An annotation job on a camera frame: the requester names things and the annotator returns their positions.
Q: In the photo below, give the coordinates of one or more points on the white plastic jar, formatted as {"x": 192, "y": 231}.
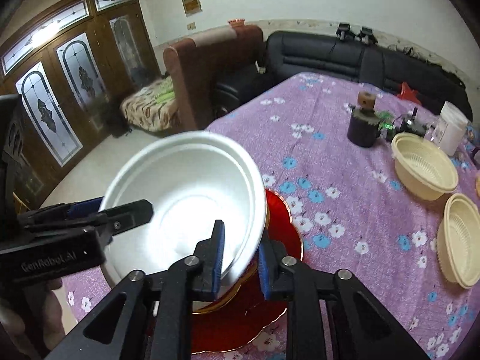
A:
{"x": 449, "y": 128}

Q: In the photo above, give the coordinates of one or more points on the small black device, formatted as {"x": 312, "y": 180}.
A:
{"x": 406, "y": 123}

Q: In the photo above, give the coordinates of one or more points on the purple floral tablecloth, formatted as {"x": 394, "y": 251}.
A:
{"x": 347, "y": 204}

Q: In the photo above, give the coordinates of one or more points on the small gold wall plaque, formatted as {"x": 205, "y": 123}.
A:
{"x": 191, "y": 7}

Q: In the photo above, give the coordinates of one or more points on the red bag on sofa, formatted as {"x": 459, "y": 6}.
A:
{"x": 408, "y": 94}

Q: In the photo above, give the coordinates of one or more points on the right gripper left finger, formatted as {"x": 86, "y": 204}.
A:
{"x": 195, "y": 278}

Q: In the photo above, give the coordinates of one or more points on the patterned bed cushion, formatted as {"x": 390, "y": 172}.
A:
{"x": 153, "y": 108}

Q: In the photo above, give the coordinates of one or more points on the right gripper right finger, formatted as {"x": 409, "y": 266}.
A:
{"x": 284, "y": 278}

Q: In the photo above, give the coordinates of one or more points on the large cream plastic bowl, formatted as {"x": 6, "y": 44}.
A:
{"x": 458, "y": 241}

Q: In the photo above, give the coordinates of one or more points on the brown armchair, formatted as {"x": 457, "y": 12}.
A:
{"x": 196, "y": 60}

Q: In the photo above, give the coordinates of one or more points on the black leather sofa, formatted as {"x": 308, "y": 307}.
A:
{"x": 287, "y": 54}

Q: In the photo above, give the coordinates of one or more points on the red gold-rimmed plate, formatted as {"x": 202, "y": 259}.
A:
{"x": 240, "y": 315}

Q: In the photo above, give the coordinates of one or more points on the wooden glass-panel door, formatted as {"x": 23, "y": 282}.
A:
{"x": 72, "y": 62}

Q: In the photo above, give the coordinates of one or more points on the white foam bowl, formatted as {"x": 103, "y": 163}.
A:
{"x": 191, "y": 180}

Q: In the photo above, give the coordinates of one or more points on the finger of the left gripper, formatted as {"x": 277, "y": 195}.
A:
{"x": 84, "y": 207}
{"x": 101, "y": 225}

